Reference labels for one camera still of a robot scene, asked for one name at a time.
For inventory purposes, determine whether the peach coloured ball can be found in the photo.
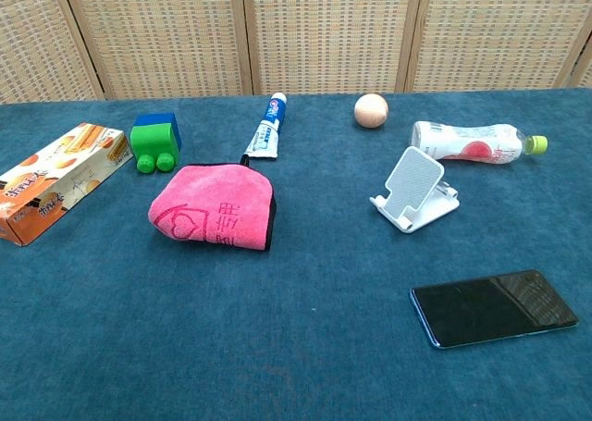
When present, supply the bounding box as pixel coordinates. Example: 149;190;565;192
353;93;389;130

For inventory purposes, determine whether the white folding phone stand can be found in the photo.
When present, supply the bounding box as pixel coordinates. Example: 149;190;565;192
368;145;461;234

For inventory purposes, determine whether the woven folding screen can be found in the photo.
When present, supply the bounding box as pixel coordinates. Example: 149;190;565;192
0;0;592;105

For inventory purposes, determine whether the green and blue toy block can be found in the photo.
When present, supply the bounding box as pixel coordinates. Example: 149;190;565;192
129;112;182;174

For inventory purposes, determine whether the black smartphone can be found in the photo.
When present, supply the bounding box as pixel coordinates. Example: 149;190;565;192
409;268;580;350

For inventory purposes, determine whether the clear plastic drink bottle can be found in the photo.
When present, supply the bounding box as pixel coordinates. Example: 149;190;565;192
411;120;549;167

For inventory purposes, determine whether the blue white toothpaste tube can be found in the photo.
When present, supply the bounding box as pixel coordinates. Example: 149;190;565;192
243;93;288;160

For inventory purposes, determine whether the pink folded towel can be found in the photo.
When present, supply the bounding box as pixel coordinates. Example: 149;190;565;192
147;155;278;252

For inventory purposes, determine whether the orange biscuit box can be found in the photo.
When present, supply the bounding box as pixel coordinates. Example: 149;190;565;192
0;122;135;247

